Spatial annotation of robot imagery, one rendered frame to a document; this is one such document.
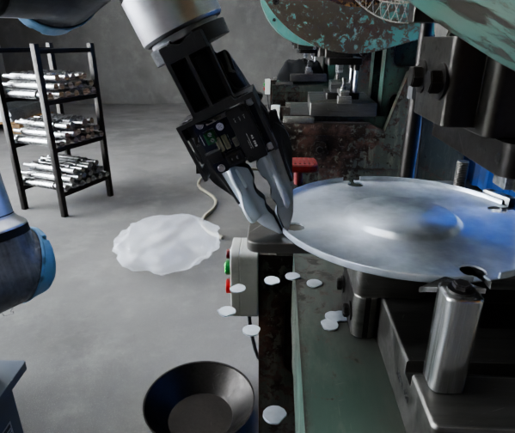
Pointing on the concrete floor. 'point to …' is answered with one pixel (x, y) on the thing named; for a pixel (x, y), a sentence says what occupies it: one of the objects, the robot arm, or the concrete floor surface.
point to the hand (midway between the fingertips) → (278, 218)
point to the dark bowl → (199, 399)
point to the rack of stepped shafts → (52, 123)
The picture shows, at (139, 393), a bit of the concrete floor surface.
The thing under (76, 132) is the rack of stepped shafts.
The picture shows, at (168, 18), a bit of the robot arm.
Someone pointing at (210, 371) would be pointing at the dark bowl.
